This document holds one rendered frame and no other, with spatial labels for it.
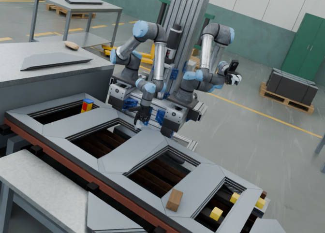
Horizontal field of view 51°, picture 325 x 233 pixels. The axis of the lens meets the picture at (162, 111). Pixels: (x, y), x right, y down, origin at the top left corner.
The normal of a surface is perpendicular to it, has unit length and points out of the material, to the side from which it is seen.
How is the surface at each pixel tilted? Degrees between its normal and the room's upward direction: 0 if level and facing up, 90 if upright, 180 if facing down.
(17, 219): 0
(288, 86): 90
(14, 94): 90
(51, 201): 0
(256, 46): 90
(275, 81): 90
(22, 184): 0
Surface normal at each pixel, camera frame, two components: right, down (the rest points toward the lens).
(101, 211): 0.29, -0.88
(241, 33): -0.31, 0.29
